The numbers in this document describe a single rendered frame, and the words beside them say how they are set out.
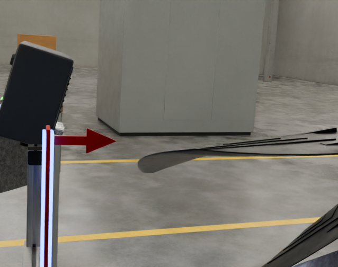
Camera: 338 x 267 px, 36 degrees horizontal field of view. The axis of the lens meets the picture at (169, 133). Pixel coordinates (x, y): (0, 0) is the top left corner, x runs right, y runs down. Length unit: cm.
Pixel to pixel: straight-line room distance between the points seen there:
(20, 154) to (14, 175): 10
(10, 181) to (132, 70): 437
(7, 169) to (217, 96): 500
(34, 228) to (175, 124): 597
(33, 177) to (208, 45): 610
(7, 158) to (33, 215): 141
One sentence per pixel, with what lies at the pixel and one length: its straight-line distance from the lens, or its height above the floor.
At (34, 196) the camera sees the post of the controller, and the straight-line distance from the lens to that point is 105.
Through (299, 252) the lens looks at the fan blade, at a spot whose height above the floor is 101.
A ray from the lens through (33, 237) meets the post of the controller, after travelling 108.
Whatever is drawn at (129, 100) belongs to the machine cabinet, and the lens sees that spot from 671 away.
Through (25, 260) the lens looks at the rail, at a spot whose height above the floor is 86.
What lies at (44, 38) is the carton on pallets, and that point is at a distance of 857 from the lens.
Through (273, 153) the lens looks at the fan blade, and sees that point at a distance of 45.
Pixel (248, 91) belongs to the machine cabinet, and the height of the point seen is 63.
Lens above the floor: 128
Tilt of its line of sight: 10 degrees down
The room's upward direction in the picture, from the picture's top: 4 degrees clockwise
